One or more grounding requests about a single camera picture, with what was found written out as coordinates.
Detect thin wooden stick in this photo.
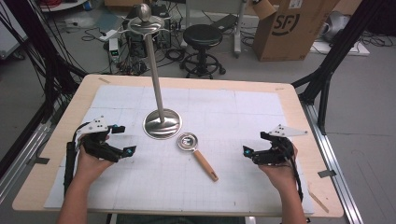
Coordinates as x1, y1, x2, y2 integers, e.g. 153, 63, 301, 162
307, 189, 330, 215

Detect white stand post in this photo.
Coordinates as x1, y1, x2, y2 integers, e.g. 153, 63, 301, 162
233, 0, 250, 60

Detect white grid mat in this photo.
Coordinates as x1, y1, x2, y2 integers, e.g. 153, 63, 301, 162
43, 84, 315, 217

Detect grey tape piece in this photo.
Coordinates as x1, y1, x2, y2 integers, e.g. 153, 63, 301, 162
317, 169, 337, 179

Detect white round table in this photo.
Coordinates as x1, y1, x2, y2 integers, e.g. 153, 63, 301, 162
38, 0, 89, 13

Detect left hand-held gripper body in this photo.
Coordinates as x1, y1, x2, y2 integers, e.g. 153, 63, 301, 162
77, 116, 124, 163

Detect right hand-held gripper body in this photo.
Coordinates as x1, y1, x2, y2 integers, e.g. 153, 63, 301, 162
251, 123, 309, 166

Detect person's right hand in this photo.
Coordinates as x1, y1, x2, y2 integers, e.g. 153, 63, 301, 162
258, 144, 300, 189

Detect person's dark trousers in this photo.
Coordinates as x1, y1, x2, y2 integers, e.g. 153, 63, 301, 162
115, 214, 248, 224

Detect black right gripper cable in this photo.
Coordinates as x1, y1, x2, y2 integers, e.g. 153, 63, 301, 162
286, 136, 304, 203

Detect grey bag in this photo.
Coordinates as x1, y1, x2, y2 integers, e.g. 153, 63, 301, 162
318, 10, 352, 44

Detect black computer case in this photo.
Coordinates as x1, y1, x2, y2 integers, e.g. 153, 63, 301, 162
125, 3, 173, 59

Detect black round stool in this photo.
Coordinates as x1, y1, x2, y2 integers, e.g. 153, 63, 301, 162
179, 23, 227, 79

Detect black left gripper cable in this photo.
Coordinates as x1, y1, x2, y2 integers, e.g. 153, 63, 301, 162
63, 121, 92, 198

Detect black metal frame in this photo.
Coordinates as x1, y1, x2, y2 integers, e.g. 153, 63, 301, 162
0, 0, 88, 180
290, 0, 387, 136

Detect aluminium rail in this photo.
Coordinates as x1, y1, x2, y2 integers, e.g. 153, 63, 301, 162
0, 102, 64, 204
300, 101, 365, 224

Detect flat white board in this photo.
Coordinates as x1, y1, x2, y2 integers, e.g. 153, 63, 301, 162
309, 39, 372, 58

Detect white power strip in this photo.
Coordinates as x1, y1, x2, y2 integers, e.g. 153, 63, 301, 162
98, 29, 119, 43

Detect metal ladle with wooden handle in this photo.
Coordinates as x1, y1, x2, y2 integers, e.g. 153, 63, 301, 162
176, 132, 219, 183

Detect tall metal stand round base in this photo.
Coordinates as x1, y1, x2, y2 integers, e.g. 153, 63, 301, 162
125, 3, 183, 141

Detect small device with green display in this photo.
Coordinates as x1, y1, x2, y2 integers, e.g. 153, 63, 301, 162
107, 37, 121, 64

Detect brown cardboard box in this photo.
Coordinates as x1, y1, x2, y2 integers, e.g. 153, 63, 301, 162
251, 0, 341, 63

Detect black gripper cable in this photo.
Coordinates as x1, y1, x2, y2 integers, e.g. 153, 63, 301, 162
63, 121, 92, 198
286, 136, 304, 203

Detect person's left hand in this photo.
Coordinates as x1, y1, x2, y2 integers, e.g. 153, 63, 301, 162
75, 133, 115, 179

